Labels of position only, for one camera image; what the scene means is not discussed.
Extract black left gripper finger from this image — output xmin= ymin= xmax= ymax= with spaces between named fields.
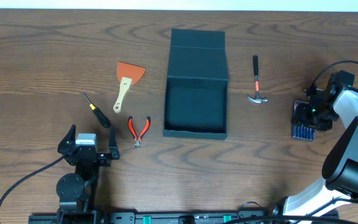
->
xmin=58 ymin=124 xmax=76 ymax=150
xmin=108 ymin=125 xmax=117 ymax=153

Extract blue drill bit case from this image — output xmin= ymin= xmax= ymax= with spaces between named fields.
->
xmin=291 ymin=100 xmax=315 ymax=142

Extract small steel claw hammer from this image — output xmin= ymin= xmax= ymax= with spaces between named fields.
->
xmin=247 ymin=55 xmax=268 ymax=104

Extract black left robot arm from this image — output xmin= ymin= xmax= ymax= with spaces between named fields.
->
xmin=56 ymin=125 xmax=120 ymax=223

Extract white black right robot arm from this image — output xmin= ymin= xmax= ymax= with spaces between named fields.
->
xmin=272 ymin=70 xmax=358 ymax=217

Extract red black pliers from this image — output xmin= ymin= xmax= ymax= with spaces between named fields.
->
xmin=127 ymin=116 xmax=151 ymax=149

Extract black yellow screwdriver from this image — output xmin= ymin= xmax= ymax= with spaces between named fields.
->
xmin=83 ymin=93 xmax=111 ymax=128

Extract dark green open box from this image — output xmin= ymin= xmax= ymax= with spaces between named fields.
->
xmin=163 ymin=29 xmax=229 ymax=140

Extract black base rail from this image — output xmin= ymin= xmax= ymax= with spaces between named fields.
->
xmin=28 ymin=210 xmax=340 ymax=224

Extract orange scraper wooden handle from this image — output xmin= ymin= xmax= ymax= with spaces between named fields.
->
xmin=113 ymin=62 xmax=146 ymax=113

